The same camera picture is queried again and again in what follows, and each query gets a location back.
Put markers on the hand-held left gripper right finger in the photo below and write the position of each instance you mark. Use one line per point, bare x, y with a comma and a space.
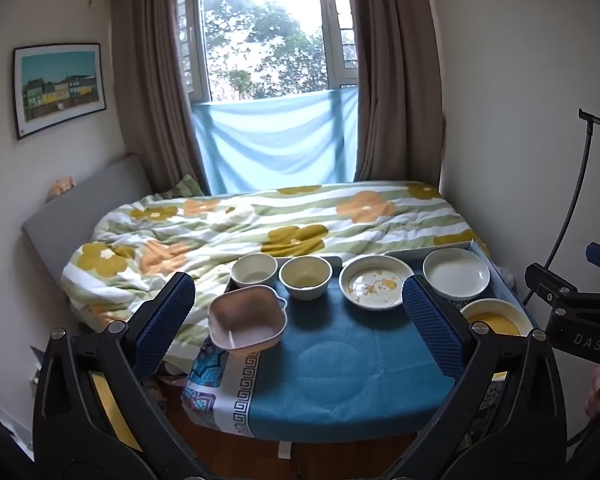
432, 332

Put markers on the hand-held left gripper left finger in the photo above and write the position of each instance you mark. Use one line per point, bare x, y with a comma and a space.
166, 327

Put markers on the white round plate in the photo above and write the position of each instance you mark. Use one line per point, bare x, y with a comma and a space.
455, 270

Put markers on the duck print plate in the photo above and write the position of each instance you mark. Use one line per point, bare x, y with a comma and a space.
375, 285

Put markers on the pink square bowl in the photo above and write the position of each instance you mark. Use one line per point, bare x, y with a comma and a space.
245, 315

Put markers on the person's right hand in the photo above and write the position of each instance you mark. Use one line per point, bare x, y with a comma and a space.
597, 390

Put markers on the yellow centred plate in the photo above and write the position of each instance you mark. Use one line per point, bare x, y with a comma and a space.
495, 322

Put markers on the blue patterned tablecloth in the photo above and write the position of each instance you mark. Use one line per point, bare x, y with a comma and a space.
340, 360

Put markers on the white round bowl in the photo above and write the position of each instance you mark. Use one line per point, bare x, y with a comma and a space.
252, 267

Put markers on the cream round bowl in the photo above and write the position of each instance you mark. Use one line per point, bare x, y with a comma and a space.
305, 290

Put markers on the green striped pillow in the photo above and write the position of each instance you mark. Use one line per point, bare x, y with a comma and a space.
185, 187

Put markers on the grey headboard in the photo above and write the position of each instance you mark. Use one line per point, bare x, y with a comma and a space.
80, 205

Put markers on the floral striped blanket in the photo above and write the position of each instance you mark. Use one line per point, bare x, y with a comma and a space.
280, 220

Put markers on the plush toy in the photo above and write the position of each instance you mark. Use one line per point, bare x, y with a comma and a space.
61, 186

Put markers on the light blue window cloth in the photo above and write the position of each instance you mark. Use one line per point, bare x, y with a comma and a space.
275, 145

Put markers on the window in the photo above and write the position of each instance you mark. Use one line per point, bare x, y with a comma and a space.
265, 35

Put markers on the framed wall picture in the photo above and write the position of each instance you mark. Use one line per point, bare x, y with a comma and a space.
60, 87

